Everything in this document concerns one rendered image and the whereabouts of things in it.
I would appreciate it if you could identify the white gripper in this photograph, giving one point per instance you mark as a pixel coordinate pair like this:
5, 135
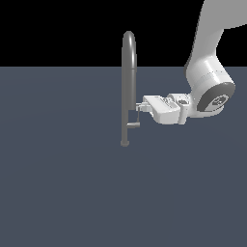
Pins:
164, 111

